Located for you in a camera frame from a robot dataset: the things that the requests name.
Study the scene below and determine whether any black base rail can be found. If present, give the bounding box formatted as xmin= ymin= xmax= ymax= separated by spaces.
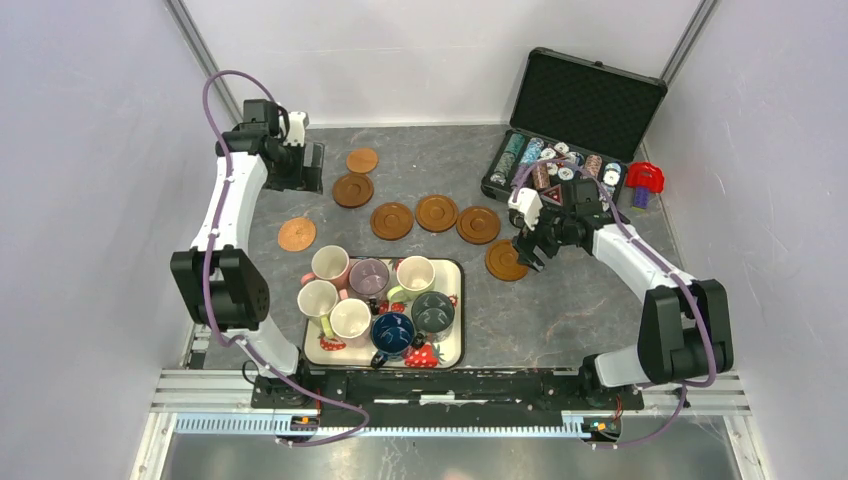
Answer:
xmin=251 ymin=368 xmax=645 ymax=428

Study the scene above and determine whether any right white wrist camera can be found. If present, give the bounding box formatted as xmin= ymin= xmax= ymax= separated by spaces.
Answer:
xmin=507 ymin=188 xmax=543 ymax=230

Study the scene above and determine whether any red and purple toy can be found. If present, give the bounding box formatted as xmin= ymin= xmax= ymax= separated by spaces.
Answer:
xmin=625 ymin=162 xmax=665 ymax=210

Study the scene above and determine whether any dark wooden coaster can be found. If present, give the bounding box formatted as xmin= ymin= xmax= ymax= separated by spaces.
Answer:
xmin=485 ymin=239 xmax=529 ymax=282
xmin=332 ymin=173 xmax=374 ymax=209
xmin=370 ymin=202 xmax=415 ymax=241
xmin=456 ymin=206 xmax=501 ymax=245
xmin=415 ymin=194 xmax=459 ymax=233

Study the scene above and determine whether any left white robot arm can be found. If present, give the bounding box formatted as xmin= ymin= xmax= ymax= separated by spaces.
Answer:
xmin=170 ymin=99 xmax=323 ymax=408

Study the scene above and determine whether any yellow mug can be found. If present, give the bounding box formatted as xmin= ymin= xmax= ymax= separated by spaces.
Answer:
xmin=297 ymin=280 xmax=340 ymax=338

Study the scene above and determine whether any dark blue mug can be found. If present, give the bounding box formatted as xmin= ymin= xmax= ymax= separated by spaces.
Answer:
xmin=370 ymin=313 xmax=426 ymax=369

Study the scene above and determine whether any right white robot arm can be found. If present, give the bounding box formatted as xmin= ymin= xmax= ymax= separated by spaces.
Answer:
xmin=508 ymin=181 xmax=734 ymax=408

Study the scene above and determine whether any small light wooden coaster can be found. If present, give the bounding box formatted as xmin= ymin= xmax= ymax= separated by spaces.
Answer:
xmin=345 ymin=148 xmax=379 ymax=174

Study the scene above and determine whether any strawberry pattern tray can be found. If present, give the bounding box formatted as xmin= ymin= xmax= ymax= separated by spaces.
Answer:
xmin=302 ymin=259 xmax=466 ymax=370

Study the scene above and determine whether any light cork coaster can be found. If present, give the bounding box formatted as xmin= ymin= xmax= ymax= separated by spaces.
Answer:
xmin=277 ymin=217 xmax=317 ymax=252

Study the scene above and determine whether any black poker chip case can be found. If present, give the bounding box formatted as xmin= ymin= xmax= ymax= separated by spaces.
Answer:
xmin=480 ymin=47 xmax=667 ymax=204

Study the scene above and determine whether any grey mug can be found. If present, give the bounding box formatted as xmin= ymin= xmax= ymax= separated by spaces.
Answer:
xmin=411 ymin=291 xmax=456 ymax=343

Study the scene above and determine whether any light green mug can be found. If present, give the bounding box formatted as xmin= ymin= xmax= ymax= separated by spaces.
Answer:
xmin=387 ymin=256 xmax=436 ymax=303

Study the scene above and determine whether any all in triangle button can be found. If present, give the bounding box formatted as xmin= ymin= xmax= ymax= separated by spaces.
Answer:
xmin=539 ymin=184 xmax=563 ymax=207

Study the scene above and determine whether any pale pink mug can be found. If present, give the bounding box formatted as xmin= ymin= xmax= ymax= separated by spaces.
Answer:
xmin=329 ymin=298 xmax=372 ymax=348

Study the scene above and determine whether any purple mug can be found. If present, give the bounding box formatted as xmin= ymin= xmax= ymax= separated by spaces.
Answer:
xmin=349 ymin=258 xmax=391 ymax=302

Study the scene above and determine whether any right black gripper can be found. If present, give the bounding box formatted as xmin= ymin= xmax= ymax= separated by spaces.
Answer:
xmin=511 ymin=199 xmax=575 ymax=272

